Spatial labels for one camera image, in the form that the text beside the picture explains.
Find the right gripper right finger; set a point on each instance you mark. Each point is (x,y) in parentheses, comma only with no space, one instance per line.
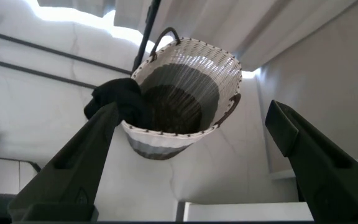
(331,177)

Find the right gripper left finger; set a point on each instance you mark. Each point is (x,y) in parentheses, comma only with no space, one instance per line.
(70,180)

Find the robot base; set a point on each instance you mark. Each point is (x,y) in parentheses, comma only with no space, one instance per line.
(244,213)

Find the black clothes rack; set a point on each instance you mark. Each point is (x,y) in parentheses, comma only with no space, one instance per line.
(57,52)

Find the white laundry basket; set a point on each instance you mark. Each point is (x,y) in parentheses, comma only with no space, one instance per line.
(197,56)

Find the black garment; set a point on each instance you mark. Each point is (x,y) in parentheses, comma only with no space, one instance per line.
(120,93)

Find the white curtain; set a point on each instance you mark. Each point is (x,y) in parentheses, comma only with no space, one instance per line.
(228,25)

